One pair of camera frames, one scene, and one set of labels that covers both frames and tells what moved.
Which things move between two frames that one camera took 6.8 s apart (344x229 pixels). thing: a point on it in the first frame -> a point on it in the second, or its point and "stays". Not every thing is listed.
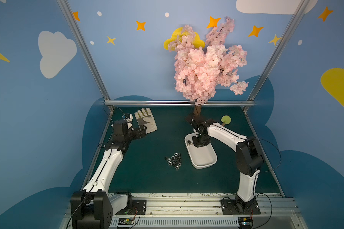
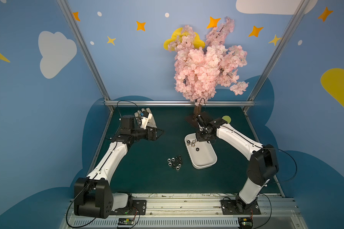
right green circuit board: x=245 y=222 stays
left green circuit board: x=125 y=221 stays
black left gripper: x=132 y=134 -> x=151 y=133
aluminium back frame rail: x=178 y=103 stays
